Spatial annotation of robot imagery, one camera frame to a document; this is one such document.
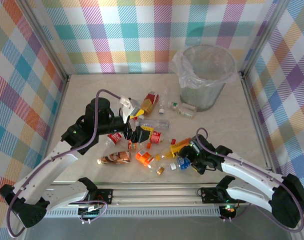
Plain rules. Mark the amber juice bottle red label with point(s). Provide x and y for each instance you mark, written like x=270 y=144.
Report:
x=149 y=102

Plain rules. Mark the clear square bottle green label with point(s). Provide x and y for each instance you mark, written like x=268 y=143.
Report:
x=188 y=110

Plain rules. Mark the clear water bottle pink label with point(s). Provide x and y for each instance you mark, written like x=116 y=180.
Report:
x=154 y=124

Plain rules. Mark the red capped bottle red label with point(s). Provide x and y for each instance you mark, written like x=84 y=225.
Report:
x=114 y=138

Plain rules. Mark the clear bottle white blue cap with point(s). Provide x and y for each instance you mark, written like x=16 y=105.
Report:
x=163 y=100

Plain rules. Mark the small red orange label bottle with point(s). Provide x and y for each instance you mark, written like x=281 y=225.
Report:
x=133 y=145

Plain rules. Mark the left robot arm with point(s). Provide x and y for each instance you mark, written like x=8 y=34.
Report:
x=37 y=175

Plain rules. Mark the orange label bottle red cap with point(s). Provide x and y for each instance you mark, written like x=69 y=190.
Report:
x=183 y=143

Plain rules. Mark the blue label bottle white cap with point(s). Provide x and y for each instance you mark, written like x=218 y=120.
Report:
x=183 y=163

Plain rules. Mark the clear bottle gold cap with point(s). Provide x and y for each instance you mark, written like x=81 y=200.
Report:
x=160 y=171

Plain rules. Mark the orange bottle white label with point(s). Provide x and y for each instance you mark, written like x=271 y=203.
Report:
x=143 y=156

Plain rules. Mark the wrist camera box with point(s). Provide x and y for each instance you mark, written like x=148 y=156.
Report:
x=195 y=147
x=125 y=107

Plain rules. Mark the aluminium frame post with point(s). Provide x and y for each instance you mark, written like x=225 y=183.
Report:
x=262 y=37
x=46 y=37

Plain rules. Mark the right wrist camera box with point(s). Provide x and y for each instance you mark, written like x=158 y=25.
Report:
x=195 y=147

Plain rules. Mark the clear plastic bin liner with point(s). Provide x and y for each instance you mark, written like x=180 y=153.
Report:
x=181 y=72

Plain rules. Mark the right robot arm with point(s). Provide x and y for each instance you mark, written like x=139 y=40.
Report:
x=251 y=173

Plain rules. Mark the aluminium side rail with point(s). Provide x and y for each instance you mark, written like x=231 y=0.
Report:
x=62 y=100
x=254 y=112

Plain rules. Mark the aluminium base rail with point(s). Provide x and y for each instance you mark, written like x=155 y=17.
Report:
x=154 y=193

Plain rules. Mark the clear bottle red wrap label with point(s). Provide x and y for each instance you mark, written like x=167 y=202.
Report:
x=156 y=137

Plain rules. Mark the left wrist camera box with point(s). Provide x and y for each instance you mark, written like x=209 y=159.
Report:
x=125 y=107

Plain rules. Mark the small clear bottle green cap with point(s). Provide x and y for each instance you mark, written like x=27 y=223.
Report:
x=173 y=105

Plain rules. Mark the brown coffee drink bottle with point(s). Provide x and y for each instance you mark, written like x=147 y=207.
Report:
x=115 y=158

